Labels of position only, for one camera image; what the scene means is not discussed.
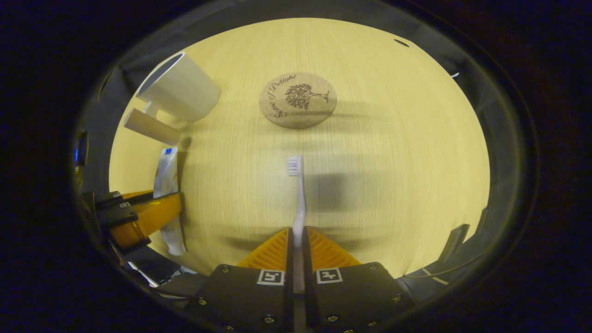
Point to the white cup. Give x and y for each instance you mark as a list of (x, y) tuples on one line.
[(185, 92)]

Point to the white toothpaste tube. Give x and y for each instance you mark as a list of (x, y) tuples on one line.
[(167, 175)]

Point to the round cork coaster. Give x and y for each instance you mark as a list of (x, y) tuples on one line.
[(298, 99)]

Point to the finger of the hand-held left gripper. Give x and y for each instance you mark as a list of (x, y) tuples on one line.
[(152, 215), (134, 198)]

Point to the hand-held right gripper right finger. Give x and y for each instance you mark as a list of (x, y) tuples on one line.
[(310, 273)]

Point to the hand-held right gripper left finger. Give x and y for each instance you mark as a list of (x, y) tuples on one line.
[(289, 259)]

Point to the white toothbrush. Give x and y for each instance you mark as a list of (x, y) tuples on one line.
[(300, 203)]

